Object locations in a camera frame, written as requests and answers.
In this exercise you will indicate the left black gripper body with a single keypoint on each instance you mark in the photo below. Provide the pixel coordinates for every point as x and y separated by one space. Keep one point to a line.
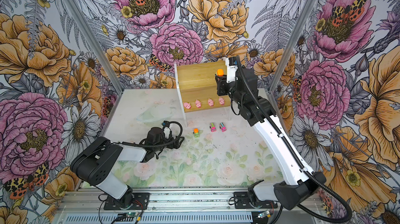
171 145

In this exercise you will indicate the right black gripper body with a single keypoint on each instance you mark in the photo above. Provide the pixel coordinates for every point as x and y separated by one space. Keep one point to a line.
225 88

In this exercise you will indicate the pink pig toy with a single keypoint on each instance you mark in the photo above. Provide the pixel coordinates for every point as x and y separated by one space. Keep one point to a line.
198 103
187 105
221 101
210 102

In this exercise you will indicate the green orange mixer truck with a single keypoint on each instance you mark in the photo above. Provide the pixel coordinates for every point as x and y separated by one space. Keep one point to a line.
220 72
196 133

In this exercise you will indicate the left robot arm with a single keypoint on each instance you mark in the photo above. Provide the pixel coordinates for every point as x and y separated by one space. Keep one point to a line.
94 164

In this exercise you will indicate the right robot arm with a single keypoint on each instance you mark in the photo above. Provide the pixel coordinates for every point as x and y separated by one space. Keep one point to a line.
300 180

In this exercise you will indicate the two-tier bamboo white shelf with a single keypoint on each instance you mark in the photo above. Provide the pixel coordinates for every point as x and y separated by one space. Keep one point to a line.
197 82

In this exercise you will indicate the pink teal toy truck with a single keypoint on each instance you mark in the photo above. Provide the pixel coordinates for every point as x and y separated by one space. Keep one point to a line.
222 127

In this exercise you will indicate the pink green toy truck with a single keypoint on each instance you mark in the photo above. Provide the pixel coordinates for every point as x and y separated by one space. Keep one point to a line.
212 127

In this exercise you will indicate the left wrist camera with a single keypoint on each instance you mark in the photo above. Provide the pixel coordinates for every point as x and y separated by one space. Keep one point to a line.
166 124

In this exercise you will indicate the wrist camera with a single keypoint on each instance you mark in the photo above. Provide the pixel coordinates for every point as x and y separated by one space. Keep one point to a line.
232 66
166 124

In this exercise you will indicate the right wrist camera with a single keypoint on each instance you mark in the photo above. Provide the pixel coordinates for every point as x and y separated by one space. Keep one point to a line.
232 66

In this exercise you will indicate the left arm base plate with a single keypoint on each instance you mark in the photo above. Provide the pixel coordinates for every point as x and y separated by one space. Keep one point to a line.
133 201

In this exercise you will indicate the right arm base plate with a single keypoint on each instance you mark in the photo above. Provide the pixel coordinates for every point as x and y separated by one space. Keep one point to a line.
246 200

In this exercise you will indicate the aluminium front rail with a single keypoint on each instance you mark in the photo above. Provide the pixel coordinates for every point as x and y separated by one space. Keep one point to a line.
160 200

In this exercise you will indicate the right aluminium corner post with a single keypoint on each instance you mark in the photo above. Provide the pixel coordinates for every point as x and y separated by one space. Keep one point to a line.
288 50

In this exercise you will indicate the aluminium corner post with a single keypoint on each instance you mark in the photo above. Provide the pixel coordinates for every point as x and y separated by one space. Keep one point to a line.
84 26
288 50

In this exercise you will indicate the left aluminium corner post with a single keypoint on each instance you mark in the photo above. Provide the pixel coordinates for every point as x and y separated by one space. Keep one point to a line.
84 26

